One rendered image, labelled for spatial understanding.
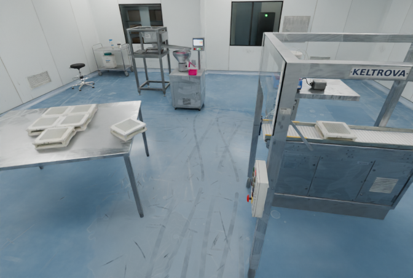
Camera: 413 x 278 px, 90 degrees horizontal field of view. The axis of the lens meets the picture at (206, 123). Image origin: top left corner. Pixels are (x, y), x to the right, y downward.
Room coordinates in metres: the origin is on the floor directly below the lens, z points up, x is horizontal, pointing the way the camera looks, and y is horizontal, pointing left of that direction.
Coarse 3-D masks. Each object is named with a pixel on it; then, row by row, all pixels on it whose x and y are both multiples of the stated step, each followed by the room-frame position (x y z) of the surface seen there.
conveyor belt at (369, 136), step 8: (264, 128) 1.65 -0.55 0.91; (304, 128) 1.64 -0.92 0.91; (312, 128) 1.64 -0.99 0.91; (264, 136) 1.52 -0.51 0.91; (296, 136) 1.50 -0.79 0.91; (304, 136) 1.50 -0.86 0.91; (312, 136) 1.50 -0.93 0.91; (360, 136) 1.49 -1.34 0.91; (368, 136) 1.49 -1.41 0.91; (376, 136) 1.49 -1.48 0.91; (384, 136) 1.49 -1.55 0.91; (392, 136) 1.49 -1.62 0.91; (400, 136) 1.49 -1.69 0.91; (408, 136) 1.48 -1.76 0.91; (400, 144) 1.37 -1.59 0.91; (408, 144) 1.37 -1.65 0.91
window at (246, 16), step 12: (240, 12) 6.53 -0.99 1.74; (252, 12) 6.48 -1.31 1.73; (264, 12) 6.43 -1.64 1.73; (276, 12) 6.38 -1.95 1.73; (240, 24) 6.52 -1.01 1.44; (252, 24) 6.47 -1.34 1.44; (264, 24) 6.42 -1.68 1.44; (276, 24) 6.37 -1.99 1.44; (240, 36) 6.52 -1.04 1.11; (252, 36) 6.47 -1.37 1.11
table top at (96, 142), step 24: (0, 120) 1.95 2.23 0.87; (24, 120) 1.95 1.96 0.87; (96, 120) 1.93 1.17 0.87; (120, 120) 1.92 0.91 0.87; (0, 144) 1.50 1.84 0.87; (24, 144) 1.50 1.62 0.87; (72, 144) 1.49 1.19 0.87; (96, 144) 1.49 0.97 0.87; (120, 144) 1.48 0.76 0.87; (0, 168) 1.20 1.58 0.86
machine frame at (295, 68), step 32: (288, 64) 0.81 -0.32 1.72; (320, 64) 0.79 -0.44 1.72; (352, 64) 0.77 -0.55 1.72; (384, 64) 0.76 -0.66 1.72; (256, 96) 1.82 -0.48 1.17; (288, 96) 0.80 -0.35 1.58; (256, 128) 1.76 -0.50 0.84; (288, 128) 0.80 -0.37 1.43; (256, 224) 0.84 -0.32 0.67; (256, 256) 0.80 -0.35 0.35
